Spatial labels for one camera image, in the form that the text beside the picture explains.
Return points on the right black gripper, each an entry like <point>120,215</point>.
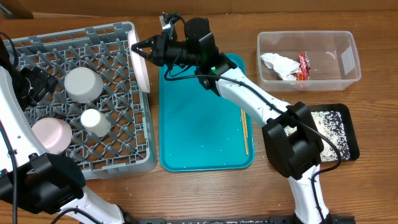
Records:
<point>157,44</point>

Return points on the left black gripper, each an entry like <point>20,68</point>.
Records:
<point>41,81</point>

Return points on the large white plate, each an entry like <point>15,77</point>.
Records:
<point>138,63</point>

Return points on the grey white bowl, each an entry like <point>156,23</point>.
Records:
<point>83,85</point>

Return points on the white cup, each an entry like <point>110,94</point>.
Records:
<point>95,122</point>

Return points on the white napkin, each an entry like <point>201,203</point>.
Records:
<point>286,68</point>

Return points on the red snack wrapper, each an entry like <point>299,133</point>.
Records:
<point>303,73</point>

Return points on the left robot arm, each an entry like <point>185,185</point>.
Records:
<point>33,179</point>

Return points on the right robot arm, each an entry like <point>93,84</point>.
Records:
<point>293,144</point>

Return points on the teal serving tray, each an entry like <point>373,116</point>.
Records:
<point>199,130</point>

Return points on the grey plastic dish rack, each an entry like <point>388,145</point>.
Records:
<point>129,145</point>

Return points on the wooden chopstick right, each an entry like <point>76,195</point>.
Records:
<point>245,127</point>

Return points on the wooden chopstick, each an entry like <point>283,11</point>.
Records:
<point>246,145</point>
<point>245,127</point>

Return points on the wooden chopstick left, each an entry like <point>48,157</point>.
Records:
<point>246,145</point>

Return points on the clear plastic bin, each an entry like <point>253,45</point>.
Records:
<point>331,56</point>

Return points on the black tray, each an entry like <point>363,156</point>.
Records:
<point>348,124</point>

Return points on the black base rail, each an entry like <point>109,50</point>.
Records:
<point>333,219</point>

